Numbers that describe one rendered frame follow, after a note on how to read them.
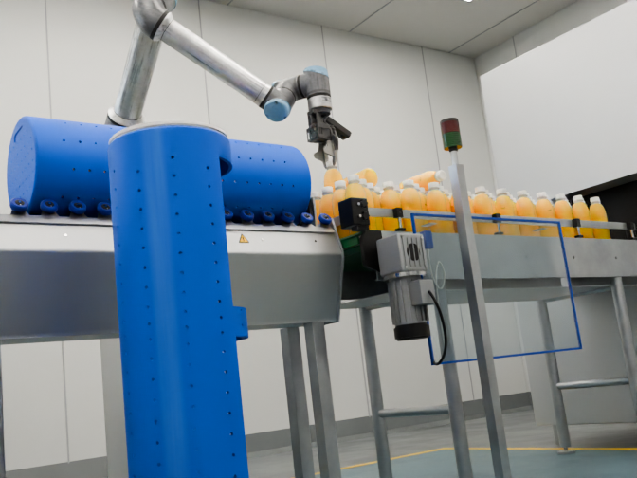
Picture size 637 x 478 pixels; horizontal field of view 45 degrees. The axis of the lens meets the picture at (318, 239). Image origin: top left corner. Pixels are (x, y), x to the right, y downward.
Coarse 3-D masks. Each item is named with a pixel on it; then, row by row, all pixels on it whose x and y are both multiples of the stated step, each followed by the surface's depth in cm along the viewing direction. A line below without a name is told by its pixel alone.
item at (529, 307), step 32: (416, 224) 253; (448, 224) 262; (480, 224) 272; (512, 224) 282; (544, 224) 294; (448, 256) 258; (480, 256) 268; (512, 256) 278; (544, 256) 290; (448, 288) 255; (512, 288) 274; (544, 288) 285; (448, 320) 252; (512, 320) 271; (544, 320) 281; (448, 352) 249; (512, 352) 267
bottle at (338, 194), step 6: (342, 186) 263; (336, 192) 263; (342, 192) 262; (336, 198) 261; (342, 198) 261; (336, 204) 261; (336, 210) 261; (336, 216) 261; (342, 234) 258; (348, 234) 258
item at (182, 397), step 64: (192, 128) 169; (128, 192) 166; (192, 192) 166; (128, 256) 165; (192, 256) 162; (128, 320) 163; (192, 320) 160; (128, 384) 162; (192, 384) 157; (128, 448) 162; (192, 448) 154
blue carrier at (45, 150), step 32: (32, 128) 199; (64, 128) 204; (96, 128) 211; (32, 160) 198; (64, 160) 199; (96, 160) 204; (256, 160) 236; (288, 160) 244; (32, 192) 197; (64, 192) 201; (96, 192) 206; (224, 192) 228; (256, 192) 235; (288, 192) 242
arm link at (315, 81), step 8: (304, 72) 283; (312, 72) 280; (320, 72) 280; (304, 80) 281; (312, 80) 280; (320, 80) 280; (328, 80) 283; (304, 88) 282; (312, 88) 280; (320, 88) 279; (328, 88) 281; (304, 96) 284; (312, 96) 279
